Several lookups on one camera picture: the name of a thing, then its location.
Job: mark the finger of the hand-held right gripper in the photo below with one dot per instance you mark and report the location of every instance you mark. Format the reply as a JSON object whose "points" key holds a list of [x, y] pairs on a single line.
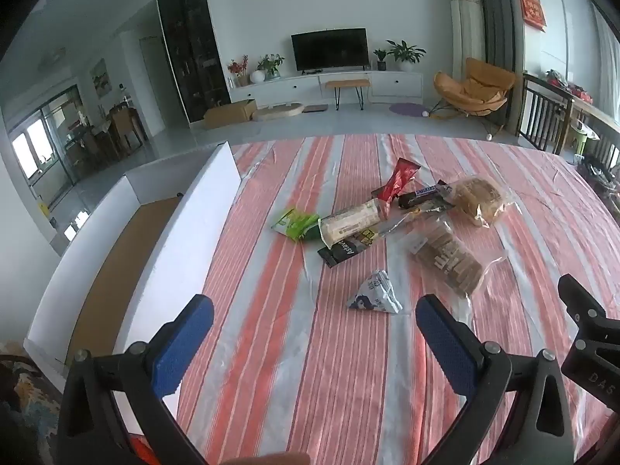
{"points": [[579, 298]]}

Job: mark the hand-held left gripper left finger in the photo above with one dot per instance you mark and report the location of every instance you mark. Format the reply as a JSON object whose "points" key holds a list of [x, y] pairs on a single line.
{"points": [[184, 344]]}

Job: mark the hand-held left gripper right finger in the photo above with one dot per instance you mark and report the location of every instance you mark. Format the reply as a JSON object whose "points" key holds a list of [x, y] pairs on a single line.
{"points": [[445, 344]]}

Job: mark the clear bag of wafer biscuits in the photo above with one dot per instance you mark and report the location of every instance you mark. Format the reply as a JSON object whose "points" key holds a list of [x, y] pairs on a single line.
{"points": [[450, 259]]}

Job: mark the white triangular snack packet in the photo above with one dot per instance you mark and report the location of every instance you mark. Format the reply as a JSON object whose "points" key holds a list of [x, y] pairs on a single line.
{"points": [[373, 295]]}

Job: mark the white cardboard box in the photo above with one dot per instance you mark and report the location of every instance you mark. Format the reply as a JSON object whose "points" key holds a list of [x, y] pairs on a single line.
{"points": [[193, 232]]}

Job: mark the long clear snack packet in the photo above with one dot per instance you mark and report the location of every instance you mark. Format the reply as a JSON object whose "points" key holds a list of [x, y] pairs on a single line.
{"points": [[421, 213]]}

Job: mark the black snack packet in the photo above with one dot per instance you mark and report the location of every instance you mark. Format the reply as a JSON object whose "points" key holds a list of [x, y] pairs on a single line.
{"points": [[339, 254]]}

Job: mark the clear bag of bread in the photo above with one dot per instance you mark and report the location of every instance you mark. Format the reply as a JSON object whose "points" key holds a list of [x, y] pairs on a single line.
{"points": [[477, 198]]}

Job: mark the dark chocolate bar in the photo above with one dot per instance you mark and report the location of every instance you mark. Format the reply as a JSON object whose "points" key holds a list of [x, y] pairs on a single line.
{"points": [[421, 193]]}

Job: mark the clear rice cracker roll packet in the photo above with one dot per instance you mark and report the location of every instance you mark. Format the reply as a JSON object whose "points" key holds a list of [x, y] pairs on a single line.
{"points": [[348, 220]]}

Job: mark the green snack packet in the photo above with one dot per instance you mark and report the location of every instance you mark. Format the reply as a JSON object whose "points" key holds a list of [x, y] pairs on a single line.
{"points": [[295, 225]]}

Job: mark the red snack packet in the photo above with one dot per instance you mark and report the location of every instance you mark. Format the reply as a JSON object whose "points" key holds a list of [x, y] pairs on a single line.
{"points": [[397, 179]]}

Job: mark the person's left hand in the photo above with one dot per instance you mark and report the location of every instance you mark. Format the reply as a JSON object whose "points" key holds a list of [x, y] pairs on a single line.
{"points": [[271, 460]]}

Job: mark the red grey striped tablecloth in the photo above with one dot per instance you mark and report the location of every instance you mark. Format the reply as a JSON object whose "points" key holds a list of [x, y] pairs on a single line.
{"points": [[290, 373]]}

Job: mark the patterned cloth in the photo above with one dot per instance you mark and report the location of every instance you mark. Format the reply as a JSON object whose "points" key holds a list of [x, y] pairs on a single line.
{"points": [[24, 397]]}

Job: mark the wooden side table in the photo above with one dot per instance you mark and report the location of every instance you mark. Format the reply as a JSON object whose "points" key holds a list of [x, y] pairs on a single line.
{"points": [[598, 109]]}

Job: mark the dark wooden chair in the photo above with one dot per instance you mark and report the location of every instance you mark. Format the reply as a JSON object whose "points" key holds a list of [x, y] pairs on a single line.
{"points": [[542, 111]]}

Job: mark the dining table with chairs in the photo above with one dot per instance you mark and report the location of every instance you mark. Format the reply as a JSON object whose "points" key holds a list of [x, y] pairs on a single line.
{"points": [[123, 128]]}

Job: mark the brown cardboard box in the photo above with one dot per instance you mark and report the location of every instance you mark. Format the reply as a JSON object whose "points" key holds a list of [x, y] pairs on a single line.
{"points": [[227, 114]]}

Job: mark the orange lounge chair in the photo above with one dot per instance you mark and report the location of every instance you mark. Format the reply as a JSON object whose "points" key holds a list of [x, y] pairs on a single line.
{"points": [[465, 89]]}

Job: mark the purple round rug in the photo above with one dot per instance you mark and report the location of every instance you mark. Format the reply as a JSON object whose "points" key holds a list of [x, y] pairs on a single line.
{"points": [[406, 109]]}

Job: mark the beige cat scratcher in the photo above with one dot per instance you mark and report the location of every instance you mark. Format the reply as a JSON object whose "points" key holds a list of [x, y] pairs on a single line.
{"points": [[276, 112]]}

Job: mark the grey curtain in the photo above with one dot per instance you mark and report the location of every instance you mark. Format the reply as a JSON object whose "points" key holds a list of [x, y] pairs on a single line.
{"points": [[501, 34]]}

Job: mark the white television cabinet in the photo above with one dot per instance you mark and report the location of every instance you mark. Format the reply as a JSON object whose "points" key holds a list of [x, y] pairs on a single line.
{"points": [[290, 88]]}

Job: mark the white round vase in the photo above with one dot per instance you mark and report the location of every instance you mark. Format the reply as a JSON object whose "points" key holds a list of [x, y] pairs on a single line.
{"points": [[257, 76]]}

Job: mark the wooden stool with metal legs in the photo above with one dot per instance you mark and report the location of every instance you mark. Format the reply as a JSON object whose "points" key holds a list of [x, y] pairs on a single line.
{"points": [[346, 83]]}

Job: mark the red flowers in vase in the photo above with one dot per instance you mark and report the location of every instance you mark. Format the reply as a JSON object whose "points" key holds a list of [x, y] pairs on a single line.
{"points": [[238, 67]]}

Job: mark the small potted plant dark pot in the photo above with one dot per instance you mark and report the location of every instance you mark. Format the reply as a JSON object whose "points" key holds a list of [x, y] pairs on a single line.
{"points": [[381, 60]]}

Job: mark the green potted plant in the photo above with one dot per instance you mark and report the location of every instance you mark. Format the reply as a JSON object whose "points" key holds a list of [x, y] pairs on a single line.
{"points": [[270, 64]]}

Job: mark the large leafy potted plant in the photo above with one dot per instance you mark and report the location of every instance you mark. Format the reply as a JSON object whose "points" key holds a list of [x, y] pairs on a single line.
{"points": [[404, 53]]}

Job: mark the black display cabinet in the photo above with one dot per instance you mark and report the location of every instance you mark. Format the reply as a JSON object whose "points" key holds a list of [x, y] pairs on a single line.
{"points": [[193, 48]]}

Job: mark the white standing air conditioner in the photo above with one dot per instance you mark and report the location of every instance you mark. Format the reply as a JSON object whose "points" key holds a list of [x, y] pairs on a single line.
{"points": [[466, 24]]}

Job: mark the black flat television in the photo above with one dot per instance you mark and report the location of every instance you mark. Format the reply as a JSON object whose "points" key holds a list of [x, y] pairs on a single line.
{"points": [[329, 51]]}

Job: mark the framed wall painting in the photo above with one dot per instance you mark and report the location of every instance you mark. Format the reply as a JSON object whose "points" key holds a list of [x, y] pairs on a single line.
{"points": [[100, 77]]}

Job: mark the red wall hanging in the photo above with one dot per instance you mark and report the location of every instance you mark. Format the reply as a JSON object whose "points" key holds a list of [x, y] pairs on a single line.
{"points": [[532, 9]]}

